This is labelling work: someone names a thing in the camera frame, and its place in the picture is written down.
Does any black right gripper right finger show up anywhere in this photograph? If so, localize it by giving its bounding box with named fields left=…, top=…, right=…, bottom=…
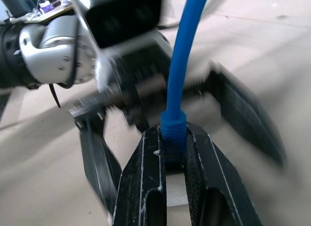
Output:
left=184, top=122, right=263, bottom=226

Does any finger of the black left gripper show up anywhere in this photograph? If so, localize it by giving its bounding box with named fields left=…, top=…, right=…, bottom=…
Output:
left=206, top=65, right=288, bottom=171
left=69, top=94, right=122, bottom=213

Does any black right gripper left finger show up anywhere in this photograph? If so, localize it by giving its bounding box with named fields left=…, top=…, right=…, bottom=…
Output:
left=113, top=125, right=168, bottom=226

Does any blue ethernet cable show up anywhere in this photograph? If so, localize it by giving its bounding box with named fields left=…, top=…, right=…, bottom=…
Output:
left=160, top=0, right=211, bottom=154

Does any black zip tie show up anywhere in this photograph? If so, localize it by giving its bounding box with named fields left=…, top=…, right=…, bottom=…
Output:
left=48, top=83, right=61, bottom=108

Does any cluttered wooden desk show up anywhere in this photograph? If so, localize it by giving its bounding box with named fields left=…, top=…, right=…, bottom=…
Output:
left=23, top=2, right=75, bottom=23

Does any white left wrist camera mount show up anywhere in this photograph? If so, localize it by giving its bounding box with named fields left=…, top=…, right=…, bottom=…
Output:
left=70, top=0, right=163, bottom=95

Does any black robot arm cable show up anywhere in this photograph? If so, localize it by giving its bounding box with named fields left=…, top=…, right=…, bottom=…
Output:
left=63, top=16, right=83, bottom=89

